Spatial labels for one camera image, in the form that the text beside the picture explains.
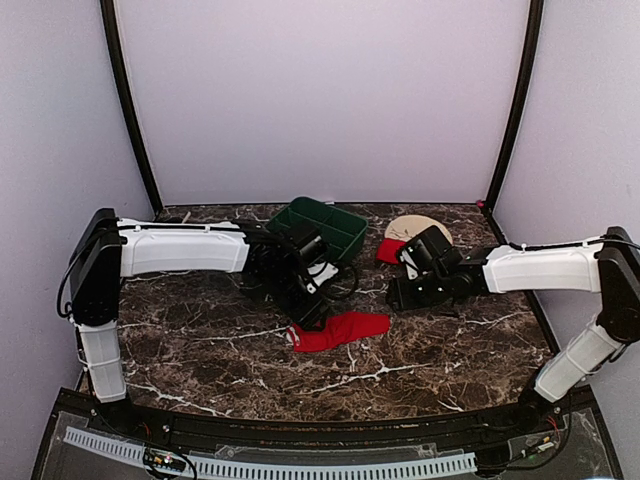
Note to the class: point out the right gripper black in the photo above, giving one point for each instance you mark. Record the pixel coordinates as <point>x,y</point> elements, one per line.
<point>402,299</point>

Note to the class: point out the black frame post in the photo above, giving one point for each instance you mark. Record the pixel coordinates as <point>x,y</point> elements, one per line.
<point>126,101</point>
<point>521,89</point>

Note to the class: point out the green compartment tray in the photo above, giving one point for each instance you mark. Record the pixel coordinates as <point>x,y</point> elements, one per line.
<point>344,232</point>

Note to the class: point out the right black frame post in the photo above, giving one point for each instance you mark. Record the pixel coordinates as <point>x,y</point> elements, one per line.
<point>521,89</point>

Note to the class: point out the red sock with santa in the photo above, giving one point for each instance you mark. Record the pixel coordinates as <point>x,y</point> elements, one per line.
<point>339,330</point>

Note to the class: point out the black front rail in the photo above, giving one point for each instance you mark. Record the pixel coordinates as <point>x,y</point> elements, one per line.
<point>483,429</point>

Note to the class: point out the grey slotted cable duct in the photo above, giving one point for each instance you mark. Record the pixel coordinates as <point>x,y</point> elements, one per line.
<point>239,463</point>

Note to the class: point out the left black frame post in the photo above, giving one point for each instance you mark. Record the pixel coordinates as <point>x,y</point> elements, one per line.
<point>126,101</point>

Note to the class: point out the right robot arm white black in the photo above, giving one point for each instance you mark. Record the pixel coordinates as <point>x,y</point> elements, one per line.
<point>606,265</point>

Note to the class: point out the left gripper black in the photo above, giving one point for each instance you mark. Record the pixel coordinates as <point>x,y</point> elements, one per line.
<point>307,315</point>

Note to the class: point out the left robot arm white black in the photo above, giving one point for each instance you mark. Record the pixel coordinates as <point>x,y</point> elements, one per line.
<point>113,249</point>

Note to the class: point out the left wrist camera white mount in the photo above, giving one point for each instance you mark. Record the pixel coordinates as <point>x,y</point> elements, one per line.
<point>319,274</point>

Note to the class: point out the small circuit board left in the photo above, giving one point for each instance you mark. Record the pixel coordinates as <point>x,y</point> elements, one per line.
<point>161,460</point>

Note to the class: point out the beige patterned plate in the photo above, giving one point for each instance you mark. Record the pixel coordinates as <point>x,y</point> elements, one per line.
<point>402,229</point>

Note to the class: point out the small circuit board right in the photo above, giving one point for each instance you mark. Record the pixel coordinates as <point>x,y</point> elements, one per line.
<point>540,446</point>

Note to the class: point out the red sock plain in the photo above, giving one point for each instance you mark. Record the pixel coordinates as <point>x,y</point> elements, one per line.
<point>388,249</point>

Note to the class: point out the small circuit board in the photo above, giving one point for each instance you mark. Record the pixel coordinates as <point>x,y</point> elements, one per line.
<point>540,446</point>
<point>161,460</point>

